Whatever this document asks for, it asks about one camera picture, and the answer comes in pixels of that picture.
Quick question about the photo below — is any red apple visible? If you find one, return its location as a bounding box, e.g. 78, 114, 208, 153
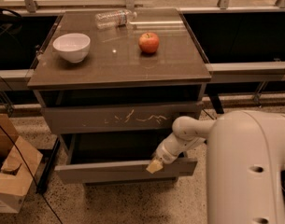
138, 33, 160, 54

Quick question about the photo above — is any clear plastic water bottle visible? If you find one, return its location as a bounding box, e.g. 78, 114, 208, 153
94, 9, 137, 30

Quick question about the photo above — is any grey top drawer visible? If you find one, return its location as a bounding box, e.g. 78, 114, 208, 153
42, 102, 203, 134

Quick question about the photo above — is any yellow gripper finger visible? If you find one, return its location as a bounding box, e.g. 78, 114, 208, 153
146, 159, 163, 174

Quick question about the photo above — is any metal railing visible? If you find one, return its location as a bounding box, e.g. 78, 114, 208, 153
0, 0, 285, 115

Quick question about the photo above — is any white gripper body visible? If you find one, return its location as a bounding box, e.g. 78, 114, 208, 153
155, 147, 176, 164

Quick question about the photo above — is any black stand leg left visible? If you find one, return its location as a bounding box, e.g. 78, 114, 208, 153
36, 139, 61, 194

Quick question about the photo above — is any white bowl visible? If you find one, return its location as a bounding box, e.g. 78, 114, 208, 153
52, 33, 91, 63

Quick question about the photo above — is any black cable left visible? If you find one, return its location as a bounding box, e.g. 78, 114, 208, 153
0, 70, 64, 224

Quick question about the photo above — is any cardboard box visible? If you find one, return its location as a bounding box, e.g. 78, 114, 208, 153
0, 114, 43, 213

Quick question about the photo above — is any grey drawer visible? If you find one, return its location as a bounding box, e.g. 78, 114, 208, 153
55, 129, 197, 185
42, 102, 203, 134

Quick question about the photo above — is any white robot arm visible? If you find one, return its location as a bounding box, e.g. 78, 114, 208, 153
147, 110, 285, 224

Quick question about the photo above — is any grey drawer cabinet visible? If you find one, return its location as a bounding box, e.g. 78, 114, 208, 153
27, 8, 212, 186

